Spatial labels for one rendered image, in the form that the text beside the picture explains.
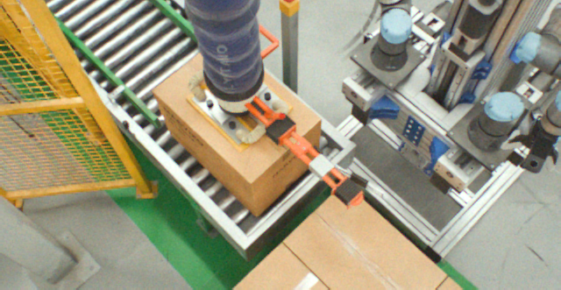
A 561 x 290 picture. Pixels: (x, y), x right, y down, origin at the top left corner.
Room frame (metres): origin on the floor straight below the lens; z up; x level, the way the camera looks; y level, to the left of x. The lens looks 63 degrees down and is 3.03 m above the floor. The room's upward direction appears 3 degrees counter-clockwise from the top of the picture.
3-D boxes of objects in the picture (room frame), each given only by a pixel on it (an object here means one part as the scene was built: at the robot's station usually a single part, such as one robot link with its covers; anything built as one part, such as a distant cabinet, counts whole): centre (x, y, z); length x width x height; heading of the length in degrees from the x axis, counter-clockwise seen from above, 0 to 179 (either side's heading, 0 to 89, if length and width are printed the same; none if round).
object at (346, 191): (0.74, -0.23, 1.08); 0.08 x 0.07 x 0.05; 41
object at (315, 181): (0.93, -0.08, 0.58); 0.70 x 0.03 x 0.06; 132
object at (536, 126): (0.69, -0.73, 1.60); 0.09 x 0.08 x 0.12; 147
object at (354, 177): (0.83, -0.24, 1.08); 0.31 x 0.03 x 0.05; 54
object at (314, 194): (0.93, -0.08, 0.48); 0.70 x 0.03 x 0.15; 132
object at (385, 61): (1.34, -0.46, 1.09); 0.15 x 0.15 x 0.10
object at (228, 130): (1.14, 0.23, 0.97); 0.34 x 0.10 x 0.05; 41
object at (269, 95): (1.26, 0.09, 0.97); 0.34 x 0.10 x 0.05; 41
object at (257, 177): (1.20, 0.17, 0.75); 0.60 x 0.40 x 0.40; 43
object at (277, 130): (1.01, -0.01, 1.08); 0.10 x 0.08 x 0.06; 131
